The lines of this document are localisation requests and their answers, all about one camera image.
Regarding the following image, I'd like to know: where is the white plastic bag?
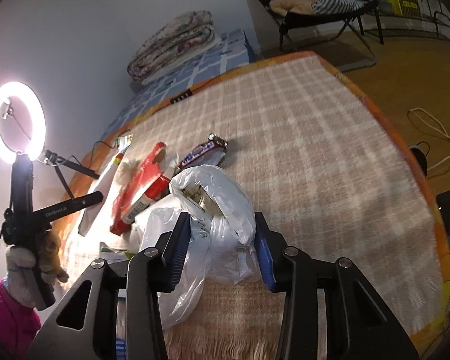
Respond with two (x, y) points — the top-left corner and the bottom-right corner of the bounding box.
(134, 165), (260, 329)

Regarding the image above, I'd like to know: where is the brown candy bar wrapper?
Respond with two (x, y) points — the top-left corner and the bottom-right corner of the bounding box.
(178, 133), (228, 171)

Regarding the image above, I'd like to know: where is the gloved left hand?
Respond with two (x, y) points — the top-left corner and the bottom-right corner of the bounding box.
(2, 230), (69, 311)

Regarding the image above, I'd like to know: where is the red snack wrapper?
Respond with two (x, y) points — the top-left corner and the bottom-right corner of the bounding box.
(109, 141), (176, 236)

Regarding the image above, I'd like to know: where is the black tripod stand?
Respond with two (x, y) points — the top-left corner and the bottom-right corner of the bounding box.
(38, 149), (100, 199)

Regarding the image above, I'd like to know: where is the beige plaid blanket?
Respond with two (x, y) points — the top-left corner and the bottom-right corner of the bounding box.
(61, 53), (446, 360)

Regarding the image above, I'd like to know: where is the orange floral bed sheet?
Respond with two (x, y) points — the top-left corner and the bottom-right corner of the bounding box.
(52, 49), (450, 346)

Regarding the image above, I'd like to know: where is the blue checked bed sheet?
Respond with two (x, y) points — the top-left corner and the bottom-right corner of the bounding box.
(101, 28), (255, 138)

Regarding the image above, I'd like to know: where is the folded floral quilt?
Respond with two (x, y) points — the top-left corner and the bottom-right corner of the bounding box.
(127, 10), (216, 83)

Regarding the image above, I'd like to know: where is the tan cloth on chair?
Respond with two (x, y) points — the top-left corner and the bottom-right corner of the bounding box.
(270, 0), (316, 17)

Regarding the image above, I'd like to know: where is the striped cloth on chair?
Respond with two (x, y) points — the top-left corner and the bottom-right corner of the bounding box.
(311, 0), (366, 15)

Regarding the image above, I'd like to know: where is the black folding chair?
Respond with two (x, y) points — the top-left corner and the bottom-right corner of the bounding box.
(257, 0), (379, 52)

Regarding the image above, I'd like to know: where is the yellow crate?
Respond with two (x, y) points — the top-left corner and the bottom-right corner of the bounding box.
(386, 0), (422, 18)

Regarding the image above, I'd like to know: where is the black metal clothes rack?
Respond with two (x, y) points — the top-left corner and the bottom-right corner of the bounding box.
(350, 0), (450, 48)

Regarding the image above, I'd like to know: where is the black ring light cable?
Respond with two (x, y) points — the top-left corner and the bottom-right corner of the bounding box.
(89, 128), (132, 169)

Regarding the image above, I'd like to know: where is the white ring light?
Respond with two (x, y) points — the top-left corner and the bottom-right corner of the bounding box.
(0, 81), (46, 164)

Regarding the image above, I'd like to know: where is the white cable on floor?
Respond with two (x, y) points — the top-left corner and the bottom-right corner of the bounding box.
(407, 106), (450, 177)

